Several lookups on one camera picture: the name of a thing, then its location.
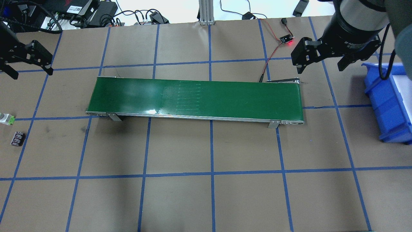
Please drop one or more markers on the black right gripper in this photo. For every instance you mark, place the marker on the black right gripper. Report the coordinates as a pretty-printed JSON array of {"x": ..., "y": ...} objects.
[{"x": 345, "y": 38}]

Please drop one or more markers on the black cylindrical capacitor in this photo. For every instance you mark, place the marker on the black cylindrical capacitor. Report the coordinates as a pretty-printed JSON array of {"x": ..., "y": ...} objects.
[{"x": 18, "y": 139}]

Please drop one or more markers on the black electronics box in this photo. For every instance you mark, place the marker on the black electronics box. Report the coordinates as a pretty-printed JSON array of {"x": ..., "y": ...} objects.
[{"x": 83, "y": 13}]

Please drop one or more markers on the green conveyor belt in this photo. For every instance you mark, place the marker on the green conveyor belt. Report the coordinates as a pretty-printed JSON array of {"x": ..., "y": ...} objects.
[{"x": 276, "y": 103}]

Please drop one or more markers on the blue plastic bin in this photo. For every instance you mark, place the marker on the blue plastic bin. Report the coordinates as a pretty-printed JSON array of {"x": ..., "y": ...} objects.
[{"x": 391, "y": 102}]

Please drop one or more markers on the small red-lit sensor board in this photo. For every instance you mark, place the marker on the small red-lit sensor board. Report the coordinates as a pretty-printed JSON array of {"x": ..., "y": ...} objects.
[{"x": 287, "y": 39}]

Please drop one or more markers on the aluminium frame post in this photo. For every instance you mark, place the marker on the aluminium frame post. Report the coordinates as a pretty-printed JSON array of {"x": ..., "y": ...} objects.
[{"x": 206, "y": 12}]

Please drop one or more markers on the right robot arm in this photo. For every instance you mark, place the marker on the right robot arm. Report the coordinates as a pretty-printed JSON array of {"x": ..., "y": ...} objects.
[{"x": 371, "y": 15}]

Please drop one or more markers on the black power adapter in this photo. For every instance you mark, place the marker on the black power adapter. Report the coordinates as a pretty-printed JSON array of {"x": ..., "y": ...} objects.
[{"x": 248, "y": 16}]

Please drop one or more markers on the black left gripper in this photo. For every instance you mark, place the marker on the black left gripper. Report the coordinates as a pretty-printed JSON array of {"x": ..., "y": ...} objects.
[{"x": 20, "y": 53}]

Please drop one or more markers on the green push button switch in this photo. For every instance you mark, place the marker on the green push button switch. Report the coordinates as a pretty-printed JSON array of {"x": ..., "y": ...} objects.
[{"x": 6, "y": 119}]

